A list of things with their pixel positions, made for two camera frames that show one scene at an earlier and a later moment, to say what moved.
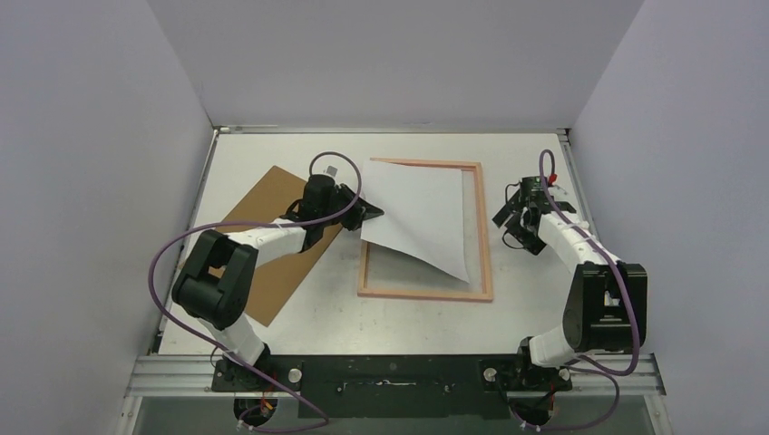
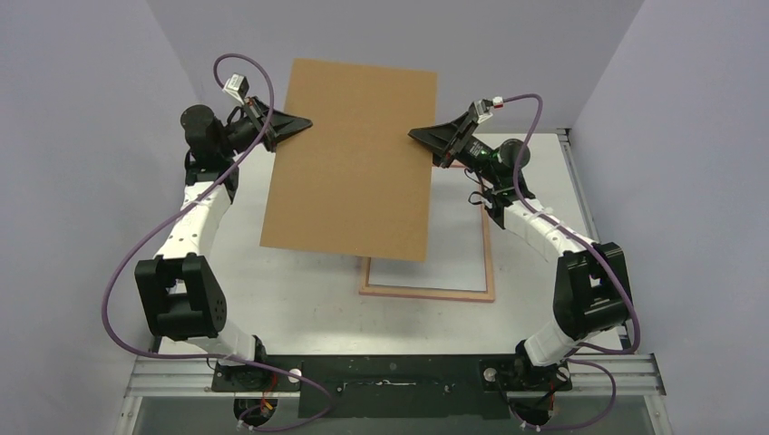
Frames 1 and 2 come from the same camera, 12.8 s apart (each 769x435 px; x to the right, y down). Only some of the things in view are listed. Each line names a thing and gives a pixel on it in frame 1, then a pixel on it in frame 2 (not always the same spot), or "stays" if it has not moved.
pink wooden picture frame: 431,294 stays
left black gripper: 361,212 → 282,125
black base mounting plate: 393,387 stays
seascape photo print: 423,212 → 455,255
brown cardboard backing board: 269,199 → 355,182
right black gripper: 515,215 → 457,140
